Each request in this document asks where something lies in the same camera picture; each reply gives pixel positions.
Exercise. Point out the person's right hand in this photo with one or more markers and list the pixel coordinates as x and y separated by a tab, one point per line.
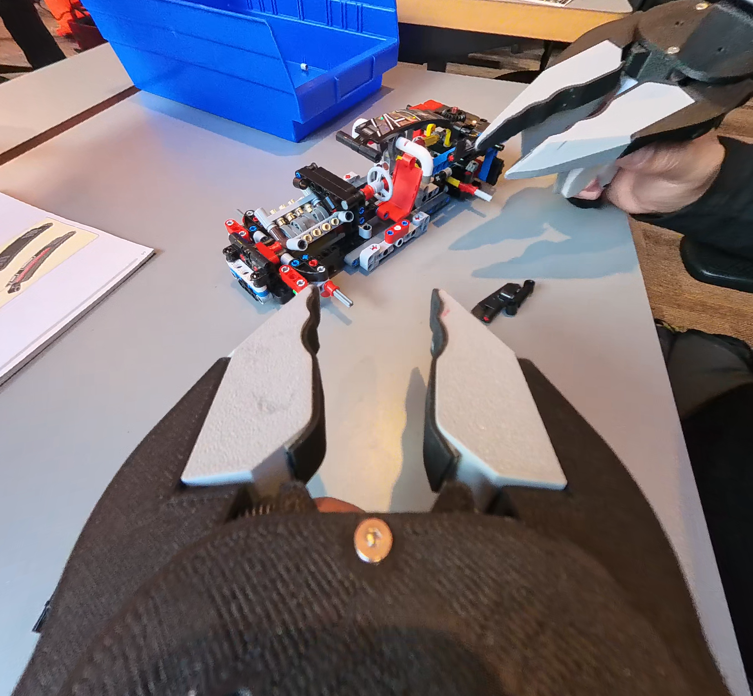
665	172

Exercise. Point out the grey desk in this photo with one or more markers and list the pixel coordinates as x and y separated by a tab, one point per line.
59	96
176	178

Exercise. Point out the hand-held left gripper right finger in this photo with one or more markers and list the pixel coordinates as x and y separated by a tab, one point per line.
500	413

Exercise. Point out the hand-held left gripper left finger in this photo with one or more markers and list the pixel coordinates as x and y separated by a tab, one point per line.
253	413

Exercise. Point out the orange cloth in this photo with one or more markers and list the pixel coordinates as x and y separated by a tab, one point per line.
64	8

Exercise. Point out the person's right forearm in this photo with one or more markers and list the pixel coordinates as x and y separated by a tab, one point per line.
717	196

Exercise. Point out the black brick assembly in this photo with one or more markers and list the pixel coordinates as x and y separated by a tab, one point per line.
506	299

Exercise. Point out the black office chair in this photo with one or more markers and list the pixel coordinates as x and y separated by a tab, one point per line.
723	266

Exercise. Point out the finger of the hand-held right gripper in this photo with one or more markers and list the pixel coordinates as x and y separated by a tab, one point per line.
565	81
617	125

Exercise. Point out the blue plastic bin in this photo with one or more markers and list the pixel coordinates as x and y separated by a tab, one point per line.
206	61

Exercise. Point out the white instruction booklet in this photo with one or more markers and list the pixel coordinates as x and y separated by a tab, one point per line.
70	296

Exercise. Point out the toy brick car chassis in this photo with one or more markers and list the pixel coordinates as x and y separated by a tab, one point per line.
406	184

